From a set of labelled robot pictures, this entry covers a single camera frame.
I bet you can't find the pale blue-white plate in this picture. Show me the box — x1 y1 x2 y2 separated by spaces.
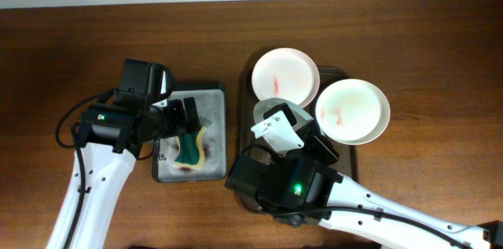
253 98 314 132

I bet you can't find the green and yellow sponge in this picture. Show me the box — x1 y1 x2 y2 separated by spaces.
173 126 207 170

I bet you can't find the large white stained plate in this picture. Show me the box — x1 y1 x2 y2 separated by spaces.
314 79 391 145

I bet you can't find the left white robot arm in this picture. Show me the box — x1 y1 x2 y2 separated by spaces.
47 59 196 248

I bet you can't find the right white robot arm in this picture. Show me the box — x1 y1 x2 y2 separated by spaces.
226 98 502 248

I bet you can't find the large brown serving tray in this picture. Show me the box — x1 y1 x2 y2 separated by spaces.
236 67 360 214

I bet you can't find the small black soapy tray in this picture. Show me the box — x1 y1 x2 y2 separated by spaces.
152 82 227 183

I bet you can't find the pink stained plate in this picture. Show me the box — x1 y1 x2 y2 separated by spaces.
251 48 321 108

